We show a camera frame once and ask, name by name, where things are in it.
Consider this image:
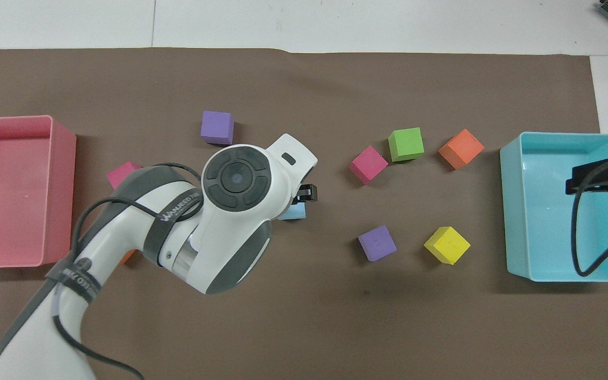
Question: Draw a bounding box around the light blue plastic bin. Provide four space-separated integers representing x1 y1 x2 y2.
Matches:
499 132 608 282

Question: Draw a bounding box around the yellow foam cube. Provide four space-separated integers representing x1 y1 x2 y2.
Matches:
423 226 471 265

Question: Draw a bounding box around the green foam cube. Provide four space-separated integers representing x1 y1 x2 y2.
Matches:
388 127 425 163

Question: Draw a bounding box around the purple foam cube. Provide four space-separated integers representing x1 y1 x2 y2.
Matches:
358 225 397 262
200 110 235 146

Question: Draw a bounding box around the pink foam cube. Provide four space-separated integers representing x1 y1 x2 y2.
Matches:
107 161 143 189
348 146 389 185

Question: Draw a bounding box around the light blue foam cube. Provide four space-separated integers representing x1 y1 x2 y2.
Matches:
278 203 306 221

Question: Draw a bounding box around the pink plastic bin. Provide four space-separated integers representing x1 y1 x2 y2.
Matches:
0 115 77 269

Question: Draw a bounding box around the black cable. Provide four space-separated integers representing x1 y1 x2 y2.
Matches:
52 162 203 380
570 154 608 278

